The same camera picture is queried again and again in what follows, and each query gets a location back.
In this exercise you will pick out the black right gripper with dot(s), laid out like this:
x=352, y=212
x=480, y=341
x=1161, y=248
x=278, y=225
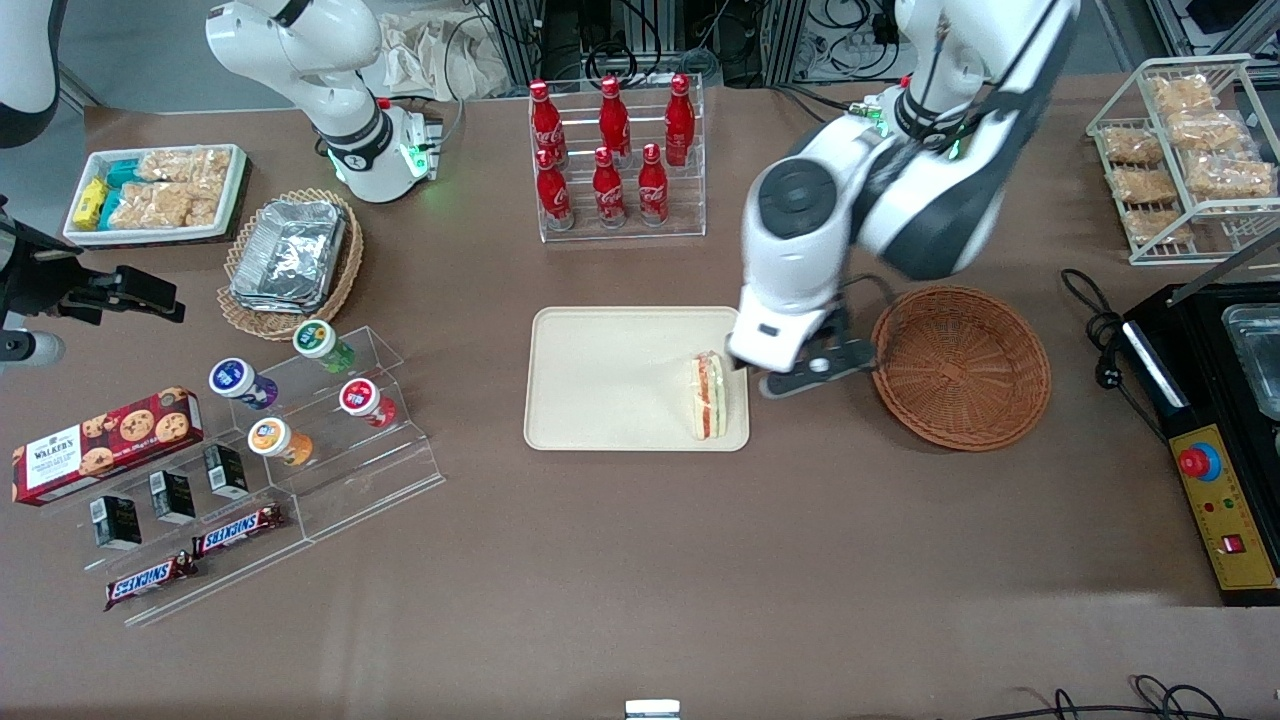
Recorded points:
x=28, y=277

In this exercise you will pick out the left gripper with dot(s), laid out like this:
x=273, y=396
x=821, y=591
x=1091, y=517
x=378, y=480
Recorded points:
x=734, y=362

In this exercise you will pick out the triangular sandwich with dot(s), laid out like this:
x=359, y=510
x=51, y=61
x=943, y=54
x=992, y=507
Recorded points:
x=705, y=400

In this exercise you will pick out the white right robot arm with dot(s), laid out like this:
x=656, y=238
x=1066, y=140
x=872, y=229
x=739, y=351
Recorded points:
x=330, y=90

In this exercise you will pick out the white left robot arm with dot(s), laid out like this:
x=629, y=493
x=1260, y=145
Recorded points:
x=900, y=190

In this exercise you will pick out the beige plastic tray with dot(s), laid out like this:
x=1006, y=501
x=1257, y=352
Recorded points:
x=610, y=380

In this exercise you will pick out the oval light wicker basket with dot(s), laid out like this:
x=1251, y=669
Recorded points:
x=245, y=318

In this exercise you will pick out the white rectangular snack tray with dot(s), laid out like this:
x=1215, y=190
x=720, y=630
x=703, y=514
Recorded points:
x=236, y=185

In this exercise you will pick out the round brown wicker basket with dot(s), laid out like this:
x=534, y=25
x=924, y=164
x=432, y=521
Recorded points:
x=960, y=370

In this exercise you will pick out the teal snack packet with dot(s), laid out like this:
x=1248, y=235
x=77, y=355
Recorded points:
x=111, y=208
x=124, y=173

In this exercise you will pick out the yellow snack packet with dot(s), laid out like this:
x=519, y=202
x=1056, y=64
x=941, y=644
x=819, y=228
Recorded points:
x=90, y=203

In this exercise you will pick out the clear bag of crackers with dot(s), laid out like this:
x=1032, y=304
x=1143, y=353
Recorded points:
x=185, y=165
x=150, y=205
x=205, y=205

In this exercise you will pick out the purple lidded cup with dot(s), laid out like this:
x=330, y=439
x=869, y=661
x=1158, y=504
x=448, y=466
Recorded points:
x=235, y=380

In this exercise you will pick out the red Walkers cookie box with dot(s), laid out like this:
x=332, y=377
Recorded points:
x=100, y=450

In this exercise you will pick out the clear acrylic bottle rack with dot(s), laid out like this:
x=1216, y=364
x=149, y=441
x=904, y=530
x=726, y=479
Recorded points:
x=690, y=215

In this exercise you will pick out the stack of foil trays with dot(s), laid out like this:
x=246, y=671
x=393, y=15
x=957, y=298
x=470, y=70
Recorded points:
x=290, y=255

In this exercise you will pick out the red cola bottle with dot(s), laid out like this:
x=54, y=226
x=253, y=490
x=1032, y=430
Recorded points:
x=546, y=125
x=652, y=190
x=553, y=195
x=608, y=195
x=679, y=120
x=614, y=120

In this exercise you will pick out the small black carton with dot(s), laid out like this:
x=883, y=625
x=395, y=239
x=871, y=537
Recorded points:
x=172, y=498
x=117, y=523
x=226, y=472

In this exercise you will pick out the green lidded cup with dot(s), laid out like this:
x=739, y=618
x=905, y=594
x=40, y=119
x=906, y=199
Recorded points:
x=318, y=341

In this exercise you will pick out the orange lidded cup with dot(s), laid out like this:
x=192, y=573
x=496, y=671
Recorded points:
x=272, y=438

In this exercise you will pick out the Snickers chocolate bar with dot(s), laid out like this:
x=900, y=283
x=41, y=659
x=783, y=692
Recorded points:
x=238, y=530
x=150, y=581

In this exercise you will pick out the red lidded cup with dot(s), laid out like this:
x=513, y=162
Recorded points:
x=360, y=398

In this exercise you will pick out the clear acrylic stepped snack stand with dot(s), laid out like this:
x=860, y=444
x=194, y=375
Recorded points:
x=240, y=570

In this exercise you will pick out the clear acrylic stepped cup stand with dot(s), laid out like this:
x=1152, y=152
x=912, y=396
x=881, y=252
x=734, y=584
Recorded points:
x=390, y=470

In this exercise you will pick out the bagged fried snack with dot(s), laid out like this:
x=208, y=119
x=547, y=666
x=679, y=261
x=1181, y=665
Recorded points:
x=1205, y=132
x=1132, y=146
x=1145, y=186
x=1230, y=177
x=1157, y=226
x=1185, y=95

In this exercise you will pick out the black countertop appliance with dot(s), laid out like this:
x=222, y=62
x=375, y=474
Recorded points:
x=1200, y=400

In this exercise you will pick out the yellow control box red button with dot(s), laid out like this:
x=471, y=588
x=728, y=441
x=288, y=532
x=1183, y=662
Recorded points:
x=1225, y=500

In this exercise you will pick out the metal appliance pan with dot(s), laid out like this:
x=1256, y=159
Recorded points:
x=1260, y=360

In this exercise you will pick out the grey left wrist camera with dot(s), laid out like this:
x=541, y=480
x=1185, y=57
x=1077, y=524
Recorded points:
x=815, y=368

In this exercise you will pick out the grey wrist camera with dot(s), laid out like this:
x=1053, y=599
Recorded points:
x=35, y=349
x=815, y=368

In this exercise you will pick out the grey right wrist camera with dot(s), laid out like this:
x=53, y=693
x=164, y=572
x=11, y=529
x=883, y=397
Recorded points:
x=35, y=349

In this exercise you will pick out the black background equipment frame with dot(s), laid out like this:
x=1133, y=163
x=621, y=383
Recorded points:
x=760, y=40

